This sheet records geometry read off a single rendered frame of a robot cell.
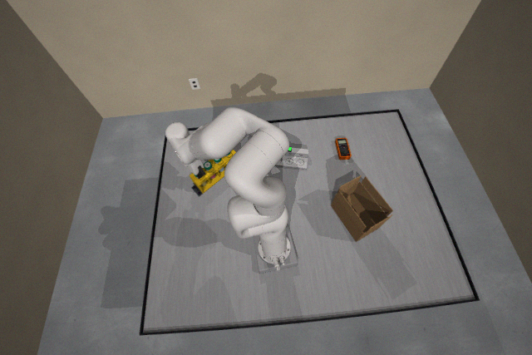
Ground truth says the orange digital multimeter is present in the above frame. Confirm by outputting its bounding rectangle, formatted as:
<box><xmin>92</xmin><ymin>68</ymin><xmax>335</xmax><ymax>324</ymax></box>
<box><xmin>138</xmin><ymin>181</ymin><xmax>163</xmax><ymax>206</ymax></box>
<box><xmin>335</xmin><ymin>138</ymin><xmax>352</xmax><ymax>160</ymax></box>

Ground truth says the brown cardboard box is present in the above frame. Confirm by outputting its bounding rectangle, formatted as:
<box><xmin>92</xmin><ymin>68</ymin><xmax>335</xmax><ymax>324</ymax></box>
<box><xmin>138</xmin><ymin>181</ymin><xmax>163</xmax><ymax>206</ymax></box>
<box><xmin>331</xmin><ymin>175</ymin><xmax>393</xmax><ymax>242</ymax></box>

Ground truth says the black table edge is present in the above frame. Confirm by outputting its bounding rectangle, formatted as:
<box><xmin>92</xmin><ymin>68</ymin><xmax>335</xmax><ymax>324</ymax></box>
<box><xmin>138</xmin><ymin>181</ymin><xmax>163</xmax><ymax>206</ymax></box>
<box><xmin>140</xmin><ymin>109</ymin><xmax>480</xmax><ymax>335</ymax></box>

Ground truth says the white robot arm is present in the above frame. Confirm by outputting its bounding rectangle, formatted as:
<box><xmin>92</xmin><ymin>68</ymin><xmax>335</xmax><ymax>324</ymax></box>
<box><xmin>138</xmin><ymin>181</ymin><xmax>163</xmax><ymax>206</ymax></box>
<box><xmin>165</xmin><ymin>107</ymin><xmax>291</xmax><ymax>270</ymax></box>

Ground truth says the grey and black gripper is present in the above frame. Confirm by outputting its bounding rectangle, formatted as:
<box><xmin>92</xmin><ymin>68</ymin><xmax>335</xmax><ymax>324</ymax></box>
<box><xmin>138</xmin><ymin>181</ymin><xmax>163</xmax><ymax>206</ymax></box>
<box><xmin>181</xmin><ymin>159</ymin><xmax>206</xmax><ymax>179</ymax></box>

